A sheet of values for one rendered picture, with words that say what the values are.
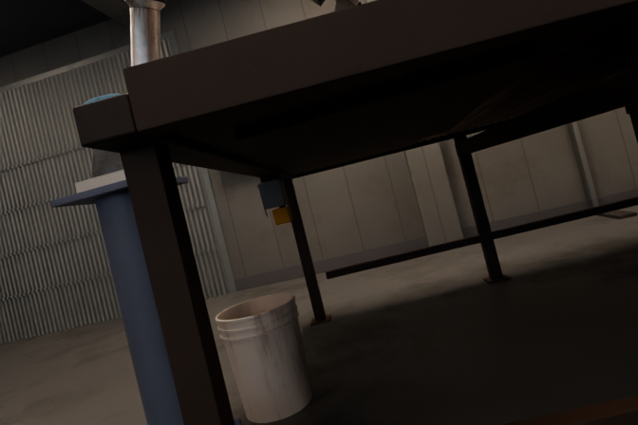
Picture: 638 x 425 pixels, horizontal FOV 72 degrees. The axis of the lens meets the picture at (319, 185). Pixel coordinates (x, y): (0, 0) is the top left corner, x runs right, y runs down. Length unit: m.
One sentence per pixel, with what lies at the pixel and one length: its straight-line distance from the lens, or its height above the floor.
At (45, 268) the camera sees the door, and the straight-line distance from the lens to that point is 5.53.
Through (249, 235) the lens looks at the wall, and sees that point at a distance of 4.38.
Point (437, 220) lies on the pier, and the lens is 3.99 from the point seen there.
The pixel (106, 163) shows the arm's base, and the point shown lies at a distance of 1.34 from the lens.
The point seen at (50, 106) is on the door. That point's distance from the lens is 5.45.
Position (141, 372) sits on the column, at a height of 0.36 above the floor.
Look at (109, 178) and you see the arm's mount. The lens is 1.32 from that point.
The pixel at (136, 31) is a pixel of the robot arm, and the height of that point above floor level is 1.31.
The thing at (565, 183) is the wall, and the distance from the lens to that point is 4.40.
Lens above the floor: 0.70
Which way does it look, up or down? 2 degrees up
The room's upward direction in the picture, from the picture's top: 14 degrees counter-clockwise
